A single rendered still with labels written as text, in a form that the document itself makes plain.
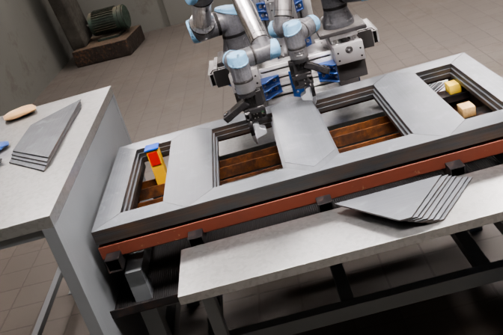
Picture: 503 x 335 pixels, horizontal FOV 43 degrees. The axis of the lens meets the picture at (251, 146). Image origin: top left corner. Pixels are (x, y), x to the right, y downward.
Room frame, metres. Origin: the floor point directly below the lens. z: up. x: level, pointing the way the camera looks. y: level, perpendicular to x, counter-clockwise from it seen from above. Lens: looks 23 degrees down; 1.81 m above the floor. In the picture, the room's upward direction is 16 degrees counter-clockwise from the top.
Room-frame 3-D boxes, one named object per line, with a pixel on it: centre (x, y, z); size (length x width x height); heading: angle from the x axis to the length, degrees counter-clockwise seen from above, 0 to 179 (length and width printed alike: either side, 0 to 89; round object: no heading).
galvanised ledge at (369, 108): (2.73, -0.42, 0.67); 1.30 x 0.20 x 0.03; 87
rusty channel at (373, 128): (2.45, -0.21, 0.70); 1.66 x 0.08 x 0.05; 87
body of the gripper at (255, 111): (2.24, -0.05, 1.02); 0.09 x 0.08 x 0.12; 87
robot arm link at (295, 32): (2.48, -0.29, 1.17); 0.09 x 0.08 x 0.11; 136
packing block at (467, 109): (2.15, -0.82, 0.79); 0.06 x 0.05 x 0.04; 177
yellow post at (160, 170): (2.48, 0.40, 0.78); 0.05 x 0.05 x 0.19; 87
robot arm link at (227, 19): (2.99, -0.06, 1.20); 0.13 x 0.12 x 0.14; 98
